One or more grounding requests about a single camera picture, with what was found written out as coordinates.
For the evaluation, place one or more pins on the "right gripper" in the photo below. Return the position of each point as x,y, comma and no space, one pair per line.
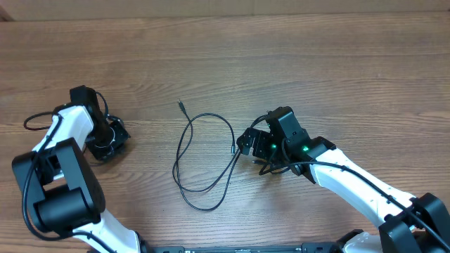
263,139

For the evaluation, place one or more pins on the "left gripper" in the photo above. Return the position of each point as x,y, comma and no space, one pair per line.
102,154

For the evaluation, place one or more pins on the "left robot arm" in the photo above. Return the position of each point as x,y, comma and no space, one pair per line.
61,196

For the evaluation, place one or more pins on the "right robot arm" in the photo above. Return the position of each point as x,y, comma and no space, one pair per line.
405,223

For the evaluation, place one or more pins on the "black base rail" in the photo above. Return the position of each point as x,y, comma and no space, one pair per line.
242,249

